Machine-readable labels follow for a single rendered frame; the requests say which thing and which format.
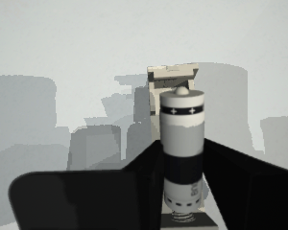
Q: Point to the grey and black battery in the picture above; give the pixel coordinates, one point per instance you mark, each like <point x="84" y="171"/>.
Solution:
<point x="181" y="124"/>

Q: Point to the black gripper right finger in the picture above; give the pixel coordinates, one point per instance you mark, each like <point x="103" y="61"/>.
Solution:
<point x="251" y="194"/>

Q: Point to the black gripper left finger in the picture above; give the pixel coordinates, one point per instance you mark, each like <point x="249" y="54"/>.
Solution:
<point x="126" y="199"/>

